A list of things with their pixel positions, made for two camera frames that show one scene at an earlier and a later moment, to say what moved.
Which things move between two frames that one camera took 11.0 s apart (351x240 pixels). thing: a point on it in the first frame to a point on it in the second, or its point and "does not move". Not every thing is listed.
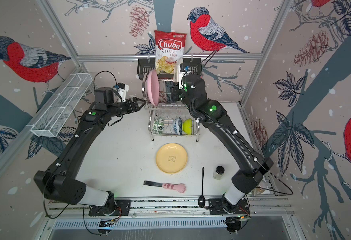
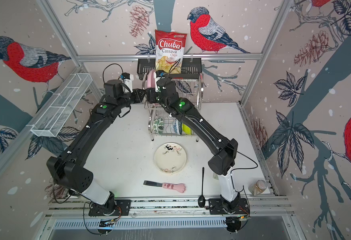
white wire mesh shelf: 54,115 does not move
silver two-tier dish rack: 166,118 does not move
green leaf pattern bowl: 158,125 does not move
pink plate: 153,86 does not move
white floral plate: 176,75 to 170,158
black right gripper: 175,93 to 150,96
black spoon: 201,201 does not move
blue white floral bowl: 177,126 does not move
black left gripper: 135,107 to 136,92
